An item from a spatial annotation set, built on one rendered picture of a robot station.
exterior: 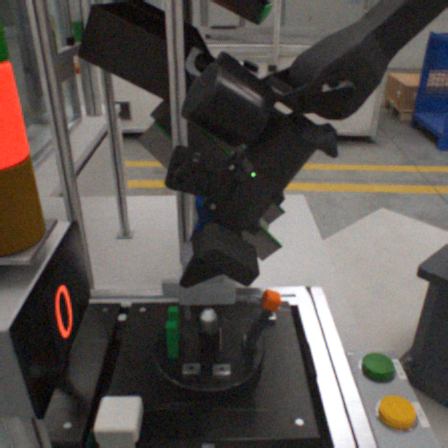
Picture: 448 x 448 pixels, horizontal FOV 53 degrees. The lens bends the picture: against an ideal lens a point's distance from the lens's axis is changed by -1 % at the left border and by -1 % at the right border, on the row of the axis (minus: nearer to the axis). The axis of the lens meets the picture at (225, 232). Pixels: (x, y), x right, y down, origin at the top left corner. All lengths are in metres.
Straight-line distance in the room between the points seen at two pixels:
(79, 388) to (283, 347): 0.26
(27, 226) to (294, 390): 0.39
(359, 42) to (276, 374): 0.38
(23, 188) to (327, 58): 0.28
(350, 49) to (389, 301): 0.60
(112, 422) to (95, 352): 0.14
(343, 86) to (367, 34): 0.05
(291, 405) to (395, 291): 0.46
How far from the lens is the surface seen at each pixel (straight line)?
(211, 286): 0.50
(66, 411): 0.58
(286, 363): 0.60
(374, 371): 0.61
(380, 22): 0.45
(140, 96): 4.63
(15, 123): 0.26
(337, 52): 0.43
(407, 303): 0.93
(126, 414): 0.53
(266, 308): 0.54
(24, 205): 0.27
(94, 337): 0.66
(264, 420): 0.54
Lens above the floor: 1.39
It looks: 29 degrees down
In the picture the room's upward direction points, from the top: straight up
